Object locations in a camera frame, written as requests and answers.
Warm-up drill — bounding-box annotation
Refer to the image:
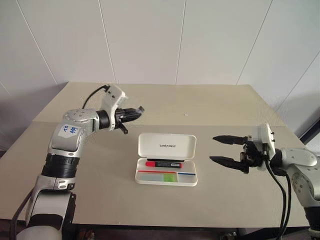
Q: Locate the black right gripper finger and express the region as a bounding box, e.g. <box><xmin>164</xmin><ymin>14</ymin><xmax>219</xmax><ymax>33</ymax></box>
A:
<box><xmin>212</xmin><ymin>134</ymin><xmax>247</xmax><ymax>146</ymax></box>
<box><xmin>209</xmin><ymin>156</ymin><xmax>245</xmax><ymax>172</ymax></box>

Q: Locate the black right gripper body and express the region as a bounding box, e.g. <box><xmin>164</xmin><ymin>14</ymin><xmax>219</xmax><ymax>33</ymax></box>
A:
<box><xmin>238</xmin><ymin>136</ymin><xmax>266</xmax><ymax>175</ymax></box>

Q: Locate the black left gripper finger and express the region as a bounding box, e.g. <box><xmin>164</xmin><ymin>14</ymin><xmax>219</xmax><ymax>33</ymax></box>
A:
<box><xmin>125</xmin><ymin>106</ymin><xmax>145</xmax><ymax>116</ymax></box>
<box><xmin>125</xmin><ymin>112</ymin><xmax>144</xmax><ymax>123</ymax></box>

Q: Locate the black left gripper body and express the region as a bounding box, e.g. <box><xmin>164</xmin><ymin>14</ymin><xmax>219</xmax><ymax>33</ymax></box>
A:
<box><xmin>115</xmin><ymin>107</ymin><xmax>129</xmax><ymax>135</ymax></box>

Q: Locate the white plastic pencil case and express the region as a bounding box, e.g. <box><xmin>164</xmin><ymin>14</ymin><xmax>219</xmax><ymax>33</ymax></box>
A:
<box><xmin>134</xmin><ymin>132</ymin><xmax>199</xmax><ymax>187</ymax></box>

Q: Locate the red and black marker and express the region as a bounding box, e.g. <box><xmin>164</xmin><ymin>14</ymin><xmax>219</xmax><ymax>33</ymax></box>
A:
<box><xmin>145</xmin><ymin>161</ymin><xmax>183</xmax><ymax>168</ymax></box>

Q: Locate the white handwritten label sticker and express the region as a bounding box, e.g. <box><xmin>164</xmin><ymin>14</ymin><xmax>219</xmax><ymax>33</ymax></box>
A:
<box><xmin>59</xmin><ymin>124</ymin><xmax>80</xmax><ymax>138</ymax></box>

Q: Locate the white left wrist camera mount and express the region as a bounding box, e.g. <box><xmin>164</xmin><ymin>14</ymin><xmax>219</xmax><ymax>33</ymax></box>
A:
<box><xmin>101</xmin><ymin>84</ymin><xmax>127</xmax><ymax>131</ymax></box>

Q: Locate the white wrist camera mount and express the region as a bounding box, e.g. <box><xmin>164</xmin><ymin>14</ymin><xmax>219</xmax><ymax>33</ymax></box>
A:
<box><xmin>251</xmin><ymin>122</ymin><xmax>276</xmax><ymax>171</ymax></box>
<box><xmin>101</xmin><ymin>84</ymin><xmax>127</xmax><ymax>131</ymax></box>

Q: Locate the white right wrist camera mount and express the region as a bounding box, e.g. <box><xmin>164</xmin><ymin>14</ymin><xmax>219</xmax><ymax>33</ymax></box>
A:
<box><xmin>251</xmin><ymin>122</ymin><xmax>276</xmax><ymax>171</ymax></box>

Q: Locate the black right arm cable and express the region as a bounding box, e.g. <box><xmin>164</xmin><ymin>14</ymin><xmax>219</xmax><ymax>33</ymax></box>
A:
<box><xmin>264</xmin><ymin>157</ymin><xmax>288</xmax><ymax>240</ymax></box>
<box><xmin>273</xmin><ymin>167</ymin><xmax>294</xmax><ymax>240</ymax></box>

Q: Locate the black door frame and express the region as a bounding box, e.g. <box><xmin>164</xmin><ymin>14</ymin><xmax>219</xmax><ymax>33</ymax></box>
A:
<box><xmin>299</xmin><ymin>122</ymin><xmax>320</xmax><ymax>145</ymax></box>

